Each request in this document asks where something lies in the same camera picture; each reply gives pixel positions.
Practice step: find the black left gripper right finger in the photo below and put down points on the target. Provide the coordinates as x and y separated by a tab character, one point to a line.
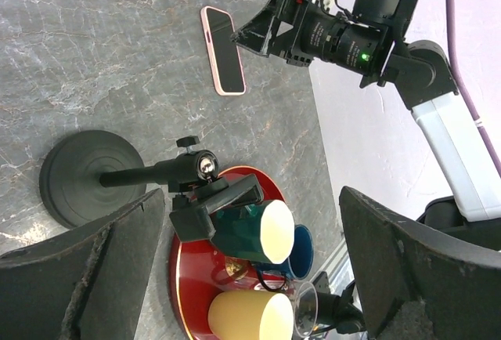
418	282

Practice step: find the black phone stand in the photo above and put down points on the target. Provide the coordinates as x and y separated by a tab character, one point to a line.
93	173

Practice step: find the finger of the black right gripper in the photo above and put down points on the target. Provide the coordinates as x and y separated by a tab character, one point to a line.
259	34

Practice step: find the aluminium frame rail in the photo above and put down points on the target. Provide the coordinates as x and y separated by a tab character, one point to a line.
336	272

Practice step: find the blue mug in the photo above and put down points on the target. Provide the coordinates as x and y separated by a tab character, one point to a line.
299	263

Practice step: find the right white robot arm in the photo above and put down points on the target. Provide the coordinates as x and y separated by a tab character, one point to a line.
369	40

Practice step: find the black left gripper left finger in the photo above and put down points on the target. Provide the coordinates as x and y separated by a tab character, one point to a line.
86	283

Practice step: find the clear glass tumbler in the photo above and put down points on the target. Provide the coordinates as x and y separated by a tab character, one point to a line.
304	300

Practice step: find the red round tray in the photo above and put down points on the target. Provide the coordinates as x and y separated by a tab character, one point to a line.
198	272

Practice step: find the pink smartphone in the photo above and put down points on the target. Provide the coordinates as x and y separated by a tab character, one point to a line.
223	54

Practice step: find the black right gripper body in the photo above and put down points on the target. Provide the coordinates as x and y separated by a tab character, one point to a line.
299	26

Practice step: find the green mug white inside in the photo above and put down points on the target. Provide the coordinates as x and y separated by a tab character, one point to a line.
256	232

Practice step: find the yellow mug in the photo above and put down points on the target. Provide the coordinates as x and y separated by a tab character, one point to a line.
249	314

